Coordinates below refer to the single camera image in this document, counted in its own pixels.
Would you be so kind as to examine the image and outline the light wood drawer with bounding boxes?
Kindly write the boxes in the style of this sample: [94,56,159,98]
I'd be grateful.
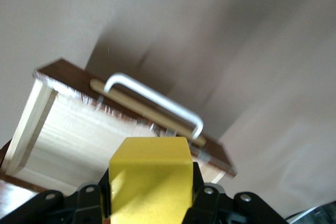
[4,58,238,196]

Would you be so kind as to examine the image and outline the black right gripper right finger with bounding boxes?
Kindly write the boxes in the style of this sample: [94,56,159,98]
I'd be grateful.
[183,161,287,224]

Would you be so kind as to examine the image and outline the yellow wooden block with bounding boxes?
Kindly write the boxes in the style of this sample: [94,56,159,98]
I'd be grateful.
[109,136,195,224]

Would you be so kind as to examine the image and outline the white drawer handle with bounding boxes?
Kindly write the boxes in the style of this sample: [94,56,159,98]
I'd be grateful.
[103,73,204,141]

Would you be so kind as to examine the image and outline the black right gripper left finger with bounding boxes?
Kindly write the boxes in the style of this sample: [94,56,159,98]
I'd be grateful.
[0,167,111,224]

